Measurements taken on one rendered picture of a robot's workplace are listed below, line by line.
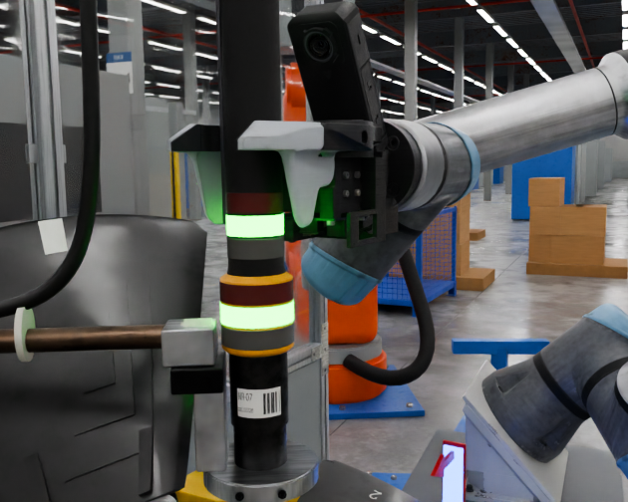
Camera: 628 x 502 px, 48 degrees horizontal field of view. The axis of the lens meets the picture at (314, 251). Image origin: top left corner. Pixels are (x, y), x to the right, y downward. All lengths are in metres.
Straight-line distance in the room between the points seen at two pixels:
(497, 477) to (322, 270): 0.52
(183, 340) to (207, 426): 0.05
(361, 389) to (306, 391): 2.47
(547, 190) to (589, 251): 0.93
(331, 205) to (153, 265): 0.16
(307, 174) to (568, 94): 0.45
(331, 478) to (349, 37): 0.41
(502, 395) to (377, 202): 0.65
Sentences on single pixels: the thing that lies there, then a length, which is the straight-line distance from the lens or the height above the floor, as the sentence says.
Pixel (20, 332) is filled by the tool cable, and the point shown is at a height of 1.39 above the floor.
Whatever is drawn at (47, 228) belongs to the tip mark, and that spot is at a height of 1.44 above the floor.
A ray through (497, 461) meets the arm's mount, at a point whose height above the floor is 1.06.
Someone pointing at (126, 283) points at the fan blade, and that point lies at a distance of 0.53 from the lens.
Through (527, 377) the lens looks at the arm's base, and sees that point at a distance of 1.09.
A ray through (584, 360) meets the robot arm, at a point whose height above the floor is 1.21.
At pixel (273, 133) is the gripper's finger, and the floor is 1.50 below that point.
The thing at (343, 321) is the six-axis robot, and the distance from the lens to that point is 4.27.
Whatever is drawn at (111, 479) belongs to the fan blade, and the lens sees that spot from 0.47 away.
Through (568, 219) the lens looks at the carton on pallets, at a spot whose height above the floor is 0.71.
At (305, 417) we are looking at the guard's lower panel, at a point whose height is 0.82.
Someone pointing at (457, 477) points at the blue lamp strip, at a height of 1.16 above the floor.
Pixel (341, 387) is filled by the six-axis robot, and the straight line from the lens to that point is 4.31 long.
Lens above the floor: 1.49
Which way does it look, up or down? 7 degrees down
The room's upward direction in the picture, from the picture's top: 1 degrees counter-clockwise
